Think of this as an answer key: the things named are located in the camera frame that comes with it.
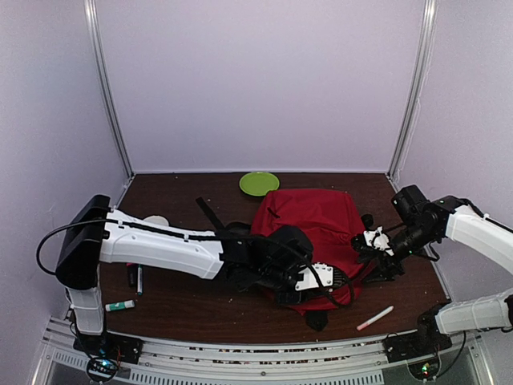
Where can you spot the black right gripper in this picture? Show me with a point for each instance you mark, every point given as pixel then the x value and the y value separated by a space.
pixel 382 269

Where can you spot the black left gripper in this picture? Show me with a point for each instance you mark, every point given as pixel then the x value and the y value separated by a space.
pixel 292 300

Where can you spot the red backpack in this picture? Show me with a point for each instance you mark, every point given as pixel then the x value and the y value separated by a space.
pixel 329 218

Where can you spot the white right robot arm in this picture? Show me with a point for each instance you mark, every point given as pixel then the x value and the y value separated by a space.
pixel 477 261

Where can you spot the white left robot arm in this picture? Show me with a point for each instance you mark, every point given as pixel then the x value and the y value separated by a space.
pixel 102 234

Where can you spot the pink white pen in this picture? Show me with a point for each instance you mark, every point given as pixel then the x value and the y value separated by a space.
pixel 375 318

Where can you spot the green plate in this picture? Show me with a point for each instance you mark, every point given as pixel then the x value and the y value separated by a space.
pixel 258 184

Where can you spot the white bowl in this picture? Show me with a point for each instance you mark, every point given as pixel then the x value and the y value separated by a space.
pixel 157 220

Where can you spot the blue white pen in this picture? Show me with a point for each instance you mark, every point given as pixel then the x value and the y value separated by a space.
pixel 139 289

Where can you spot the pink black highlighter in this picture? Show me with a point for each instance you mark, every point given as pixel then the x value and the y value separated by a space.
pixel 131 275

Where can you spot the green white glue stick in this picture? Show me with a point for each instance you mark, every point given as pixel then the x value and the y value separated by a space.
pixel 116 306

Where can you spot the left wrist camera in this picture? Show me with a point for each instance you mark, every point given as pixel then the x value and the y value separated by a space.
pixel 286 238

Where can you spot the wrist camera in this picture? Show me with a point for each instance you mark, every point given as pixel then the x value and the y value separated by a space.
pixel 408 202
pixel 286 238

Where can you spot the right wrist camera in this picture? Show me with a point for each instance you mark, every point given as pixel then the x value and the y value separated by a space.
pixel 408 202

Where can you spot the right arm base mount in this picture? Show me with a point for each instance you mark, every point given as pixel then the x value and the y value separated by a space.
pixel 421 349

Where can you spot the aluminium front rail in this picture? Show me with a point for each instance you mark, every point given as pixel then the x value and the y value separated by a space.
pixel 350 361

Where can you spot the right aluminium frame post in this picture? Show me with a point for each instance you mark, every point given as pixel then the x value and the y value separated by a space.
pixel 421 68

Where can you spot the aluminium frame post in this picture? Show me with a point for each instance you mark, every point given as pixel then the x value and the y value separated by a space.
pixel 421 68
pixel 92 21

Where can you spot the left aluminium frame post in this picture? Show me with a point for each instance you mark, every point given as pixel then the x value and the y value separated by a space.
pixel 92 21

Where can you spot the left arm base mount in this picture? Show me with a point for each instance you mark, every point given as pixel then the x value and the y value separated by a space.
pixel 109 356

